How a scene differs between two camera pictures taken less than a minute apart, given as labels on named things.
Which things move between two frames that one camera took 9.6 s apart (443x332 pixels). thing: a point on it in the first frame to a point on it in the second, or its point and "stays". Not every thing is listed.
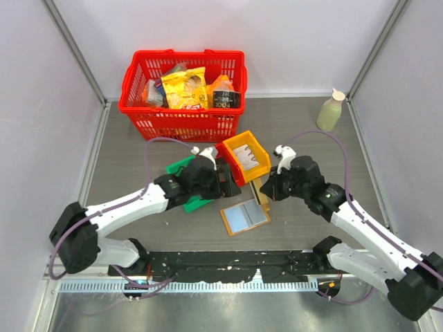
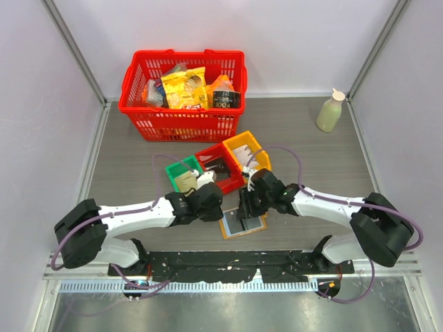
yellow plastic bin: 261,154 stays
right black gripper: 271,188 to 246,205
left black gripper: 224,188 to 216,215
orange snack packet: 222,83 stays
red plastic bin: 225,155 stays
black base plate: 227,265 stays
